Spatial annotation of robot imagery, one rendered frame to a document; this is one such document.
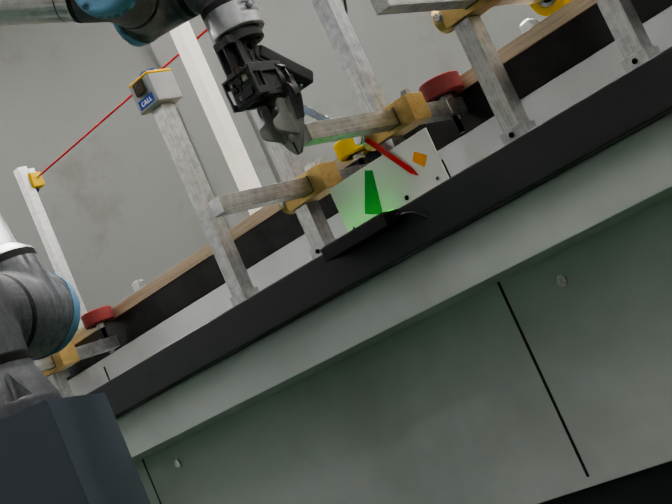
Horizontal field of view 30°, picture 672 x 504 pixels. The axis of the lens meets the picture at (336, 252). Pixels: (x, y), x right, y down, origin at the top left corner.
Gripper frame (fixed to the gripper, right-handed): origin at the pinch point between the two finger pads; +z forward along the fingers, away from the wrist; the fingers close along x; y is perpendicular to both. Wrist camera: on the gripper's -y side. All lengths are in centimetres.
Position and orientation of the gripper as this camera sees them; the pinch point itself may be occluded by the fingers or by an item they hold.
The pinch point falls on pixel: (299, 146)
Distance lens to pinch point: 199.0
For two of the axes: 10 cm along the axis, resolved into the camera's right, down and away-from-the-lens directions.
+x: 6.4, -3.8, -6.7
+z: 4.1, 9.1, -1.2
